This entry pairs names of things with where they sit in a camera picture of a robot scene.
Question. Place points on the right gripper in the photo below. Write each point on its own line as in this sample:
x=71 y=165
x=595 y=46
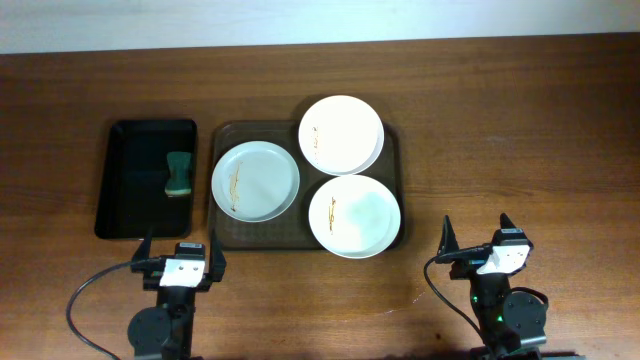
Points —
x=466 y=267

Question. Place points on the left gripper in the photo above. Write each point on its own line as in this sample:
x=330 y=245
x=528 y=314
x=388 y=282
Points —
x=217 y=263

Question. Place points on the green yellow sponge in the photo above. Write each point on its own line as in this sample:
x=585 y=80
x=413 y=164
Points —
x=179 y=165

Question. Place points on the pale green plate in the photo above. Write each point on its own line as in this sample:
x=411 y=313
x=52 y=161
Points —
x=255 y=181

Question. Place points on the white plate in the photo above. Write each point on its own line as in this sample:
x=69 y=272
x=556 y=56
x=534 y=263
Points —
x=341 y=135
x=354 y=216

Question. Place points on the white plate top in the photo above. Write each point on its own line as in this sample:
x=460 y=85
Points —
x=341 y=135

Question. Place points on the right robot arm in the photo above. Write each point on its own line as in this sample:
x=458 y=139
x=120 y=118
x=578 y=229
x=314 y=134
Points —
x=509 y=320

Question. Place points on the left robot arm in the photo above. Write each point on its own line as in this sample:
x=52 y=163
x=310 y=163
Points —
x=165 y=330

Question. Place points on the black plastic tray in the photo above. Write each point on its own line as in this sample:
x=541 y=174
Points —
x=132 y=196

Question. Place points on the brown serving tray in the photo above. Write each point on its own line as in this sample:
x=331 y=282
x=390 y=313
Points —
x=290 y=231

